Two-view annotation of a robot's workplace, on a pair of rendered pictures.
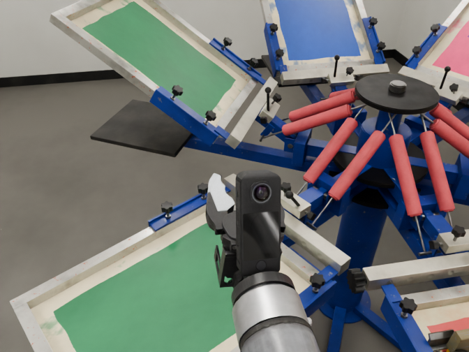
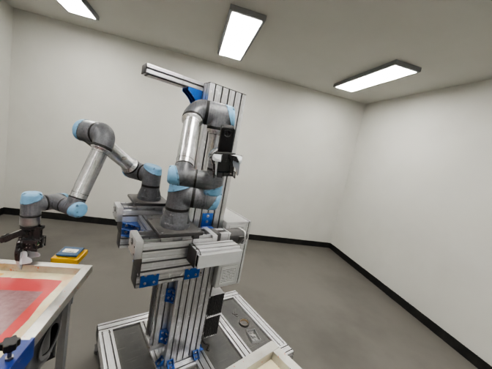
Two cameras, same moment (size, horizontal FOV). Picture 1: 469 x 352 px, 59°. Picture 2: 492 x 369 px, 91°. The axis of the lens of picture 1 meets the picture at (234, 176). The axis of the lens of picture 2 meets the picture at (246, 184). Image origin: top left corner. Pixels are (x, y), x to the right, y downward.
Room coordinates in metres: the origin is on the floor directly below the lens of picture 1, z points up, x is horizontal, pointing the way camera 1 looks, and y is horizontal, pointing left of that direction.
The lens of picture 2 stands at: (1.15, 0.02, 1.71)
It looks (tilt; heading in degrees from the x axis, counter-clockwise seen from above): 8 degrees down; 177
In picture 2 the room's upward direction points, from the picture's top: 11 degrees clockwise
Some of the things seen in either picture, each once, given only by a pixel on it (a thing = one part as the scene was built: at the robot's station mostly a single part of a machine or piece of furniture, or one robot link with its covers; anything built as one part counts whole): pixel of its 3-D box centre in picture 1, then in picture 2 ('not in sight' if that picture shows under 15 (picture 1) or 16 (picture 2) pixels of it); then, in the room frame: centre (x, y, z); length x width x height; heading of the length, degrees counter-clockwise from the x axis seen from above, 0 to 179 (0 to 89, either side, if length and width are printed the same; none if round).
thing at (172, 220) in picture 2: not in sight; (176, 215); (-0.06, -0.23, 1.31); 0.15 x 0.15 x 0.10
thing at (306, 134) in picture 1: (378, 160); not in sight; (1.46, -0.62, 0.99); 0.82 x 0.79 x 0.12; 10
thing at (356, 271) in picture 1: (360, 280); not in sight; (0.80, -0.38, 1.02); 0.07 x 0.06 x 0.07; 10
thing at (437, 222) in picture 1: (445, 237); not in sight; (0.98, -0.71, 1.02); 0.17 x 0.06 x 0.05; 10
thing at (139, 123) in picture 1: (232, 147); not in sight; (1.69, 0.01, 0.91); 1.34 x 0.41 x 0.08; 70
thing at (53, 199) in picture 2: not in sight; (57, 202); (-0.04, -0.81, 1.28); 0.11 x 0.11 x 0.08; 69
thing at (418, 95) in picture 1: (364, 213); not in sight; (1.46, -0.62, 0.67); 0.40 x 0.40 x 1.35
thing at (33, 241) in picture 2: not in sight; (31, 236); (0.05, -0.85, 1.12); 0.09 x 0.08 x 0.12; 100
